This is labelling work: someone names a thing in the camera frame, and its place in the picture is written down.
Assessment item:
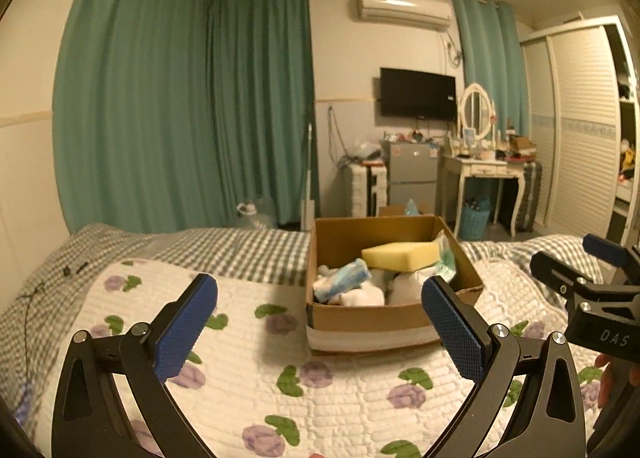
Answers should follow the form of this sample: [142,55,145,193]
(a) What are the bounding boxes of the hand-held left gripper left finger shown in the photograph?
[51,273,219,458]

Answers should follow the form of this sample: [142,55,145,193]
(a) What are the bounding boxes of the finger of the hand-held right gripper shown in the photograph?
[582,233,640,272]
[530,251,640,307]

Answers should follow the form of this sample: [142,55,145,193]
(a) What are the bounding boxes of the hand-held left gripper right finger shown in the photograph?
[421,275,586,458]

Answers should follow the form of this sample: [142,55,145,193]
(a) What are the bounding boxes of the white green face towel packet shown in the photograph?
[432,230,458,285]

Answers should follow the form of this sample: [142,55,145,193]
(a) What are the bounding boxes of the brown cardboard box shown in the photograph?
[305,214,485,353]

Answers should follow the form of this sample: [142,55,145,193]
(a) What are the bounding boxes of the yellow sponge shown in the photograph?
[361,240,441,273]

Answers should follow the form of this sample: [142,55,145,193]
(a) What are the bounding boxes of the person's right hand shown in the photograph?
[594,354,620,410]

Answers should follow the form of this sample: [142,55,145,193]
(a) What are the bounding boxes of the white floral quilt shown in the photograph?
[10,258,601,458]

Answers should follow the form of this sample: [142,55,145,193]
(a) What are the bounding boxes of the dark suitcase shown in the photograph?
[515,160,544,233]

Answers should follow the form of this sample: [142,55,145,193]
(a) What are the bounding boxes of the blue plastic basket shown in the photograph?
[460,195,492,240]

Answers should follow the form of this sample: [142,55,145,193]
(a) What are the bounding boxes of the white louvered wardrobe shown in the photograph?
[520,18,640,251]

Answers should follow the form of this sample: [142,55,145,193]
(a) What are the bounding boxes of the white dressing table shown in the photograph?
[437,152,531,239]

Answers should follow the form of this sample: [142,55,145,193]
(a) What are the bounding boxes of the brown box on dresser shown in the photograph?
[507,134,537,162]

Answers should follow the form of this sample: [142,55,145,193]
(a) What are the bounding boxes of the cardboard box with blue tissue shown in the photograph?
[379,198,436,218]

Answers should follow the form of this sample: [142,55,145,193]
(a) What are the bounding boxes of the clear water jug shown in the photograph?
[236,198,276,230]

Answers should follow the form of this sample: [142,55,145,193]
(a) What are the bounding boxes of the silver small fridge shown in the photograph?
[381,139,441,216]

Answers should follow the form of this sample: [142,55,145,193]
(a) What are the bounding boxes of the white suitcase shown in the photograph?
[348,163,388,218]

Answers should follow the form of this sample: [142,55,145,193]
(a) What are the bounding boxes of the white oval mirror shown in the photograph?
[459,83,496,142]

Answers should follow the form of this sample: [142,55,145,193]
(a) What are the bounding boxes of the white mop pole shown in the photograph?
[300,123,317,232]

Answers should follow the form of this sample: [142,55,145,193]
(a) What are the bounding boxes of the clear plastic bag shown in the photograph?
[350,138,383,164]

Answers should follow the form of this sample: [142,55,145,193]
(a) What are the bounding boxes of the teal curtain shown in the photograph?
[450,0,531,140]
[207,0,321,229]
[52,0,217,235]

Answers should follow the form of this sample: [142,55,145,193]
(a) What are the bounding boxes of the white air conditioner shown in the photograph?
[356,0,453,32]

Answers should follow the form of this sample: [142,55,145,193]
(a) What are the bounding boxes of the black cable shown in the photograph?
[15,260,92,305]

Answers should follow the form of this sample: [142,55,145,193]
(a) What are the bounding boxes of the black wall television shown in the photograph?
[379,67,458,122]

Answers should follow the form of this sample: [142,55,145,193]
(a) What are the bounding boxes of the hanging wall cables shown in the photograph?
[327,105,352,170]

